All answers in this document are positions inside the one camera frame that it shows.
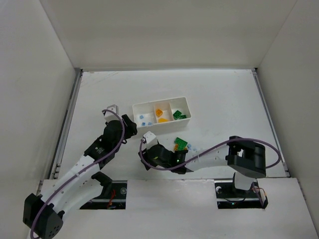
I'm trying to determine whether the green flat lego plate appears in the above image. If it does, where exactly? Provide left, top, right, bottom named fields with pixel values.
left=174, top=137, right=188, bottom=150

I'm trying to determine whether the aluminium rail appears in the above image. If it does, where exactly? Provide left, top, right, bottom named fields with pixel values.
left=44, top=68, right=83, bottom=179
left=251, top=68, right=291, bottom=178

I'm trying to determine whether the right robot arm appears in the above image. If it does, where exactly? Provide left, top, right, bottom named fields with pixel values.
left=138, top=131, right=266, bottom=191

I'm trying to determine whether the purple cable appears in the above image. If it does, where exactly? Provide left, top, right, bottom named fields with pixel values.
left=29, top=109, right=126, bottom=239
left=138, top=138, right=280, bottom=172

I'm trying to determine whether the yellow butterfly lego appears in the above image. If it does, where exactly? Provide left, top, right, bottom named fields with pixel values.
left=158, top=118, right=169, bottom=123

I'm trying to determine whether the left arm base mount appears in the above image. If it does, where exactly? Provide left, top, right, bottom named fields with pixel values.
left=80, top=181, right=128, bottom=210

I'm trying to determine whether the right aluminium rail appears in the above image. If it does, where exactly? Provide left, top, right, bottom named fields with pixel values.
left=251, top=68, right=291, bottom=178

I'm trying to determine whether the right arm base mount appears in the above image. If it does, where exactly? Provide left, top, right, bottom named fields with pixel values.
left=215, top=181, right=269, bottom=209

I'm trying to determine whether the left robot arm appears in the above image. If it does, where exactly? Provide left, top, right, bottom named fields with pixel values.
left=22, top=110, right=138, bottom=239

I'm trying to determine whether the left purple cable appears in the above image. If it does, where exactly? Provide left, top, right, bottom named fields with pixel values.
left=29, top=109, right=126, bottom=239

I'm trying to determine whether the left aluminium rail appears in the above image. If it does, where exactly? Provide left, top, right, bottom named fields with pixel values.
left=44, top=68, right=83, bottom=179

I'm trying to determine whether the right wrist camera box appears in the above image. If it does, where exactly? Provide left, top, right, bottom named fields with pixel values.
left=143, top=131, right=158, bottom=147

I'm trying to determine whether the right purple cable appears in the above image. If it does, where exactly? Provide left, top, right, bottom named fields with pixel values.
left=138, top=138, right=280, bottom=172

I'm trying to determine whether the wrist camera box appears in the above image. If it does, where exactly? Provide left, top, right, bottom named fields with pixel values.
left=102, top=105, right=119, bottom=123
left=143, top=131, right=158, bottom=147

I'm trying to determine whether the green lego cube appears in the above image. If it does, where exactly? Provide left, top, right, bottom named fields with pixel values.
left=173, top=110, right=182, bottom=120

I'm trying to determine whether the white three-compartment tray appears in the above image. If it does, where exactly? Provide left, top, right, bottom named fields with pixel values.
left=133, top=97, right=191, bottom=134

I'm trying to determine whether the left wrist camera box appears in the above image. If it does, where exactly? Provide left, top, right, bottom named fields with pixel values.
left=102, top=105, right=119, bottom=123

